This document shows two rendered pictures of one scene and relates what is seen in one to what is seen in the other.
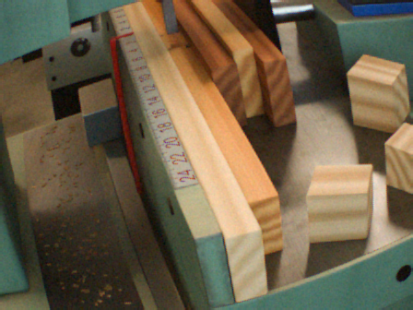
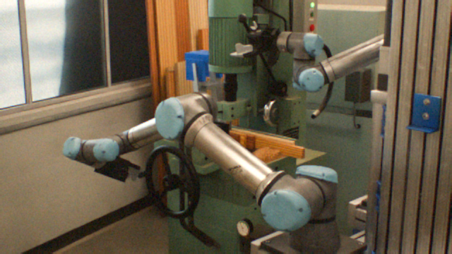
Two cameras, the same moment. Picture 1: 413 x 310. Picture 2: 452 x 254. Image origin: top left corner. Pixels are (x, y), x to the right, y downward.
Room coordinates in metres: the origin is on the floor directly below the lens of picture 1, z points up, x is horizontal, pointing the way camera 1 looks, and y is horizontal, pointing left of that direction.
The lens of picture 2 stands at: (2.50, -1.56, 1.57)
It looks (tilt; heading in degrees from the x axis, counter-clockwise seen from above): 14 degrees down; 139
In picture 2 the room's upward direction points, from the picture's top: straight up
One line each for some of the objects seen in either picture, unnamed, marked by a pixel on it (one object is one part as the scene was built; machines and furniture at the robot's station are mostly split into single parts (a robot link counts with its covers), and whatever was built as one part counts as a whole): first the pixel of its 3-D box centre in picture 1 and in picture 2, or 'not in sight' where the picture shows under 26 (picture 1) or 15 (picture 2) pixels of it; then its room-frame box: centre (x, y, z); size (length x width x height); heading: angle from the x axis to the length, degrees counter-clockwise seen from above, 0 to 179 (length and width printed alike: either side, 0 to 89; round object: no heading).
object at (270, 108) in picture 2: not in sight; (273, 112); (0.82, 0.16, 1.02); 0.12 x 0.03 x 0.12; 98
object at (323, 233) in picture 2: not in sight; (314, 226); (1.47, -0.33, 0.87); 0.15 x 0.15 x 0.10
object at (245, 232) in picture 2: not in sight; (245, 228); (1.00, -0.16, 0.65); 0.06 x 0.04 x 0.08; 8
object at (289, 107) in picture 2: not in sight; (287, 111); (0.84, 0.21, 1.02); 0.09 x 0.07 x 0.12; 8
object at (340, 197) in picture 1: (342, 203); not in sight; (0.47, -0.08, 0.92); 0.04 x 0.03 x 0.04; 70
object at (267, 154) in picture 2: not in sight; (265, 153); (0.97, -0.04, 0.92); 0.14 x 0.09 x 0.04; 98
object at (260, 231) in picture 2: not in sight; (257, 240); (0.99, -0.10, 0.58); 0.12 x 0.08 x 0.08; 98
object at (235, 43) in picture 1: (217, 39); (227, 137); (0.73, -0.03, 0.93); 0.19 x 0.02 x 0.06; 8
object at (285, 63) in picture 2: not in sight; (292, 61); (0.83, 0.24, 1.23); 0.09 x 0.08 x 0.15; 98
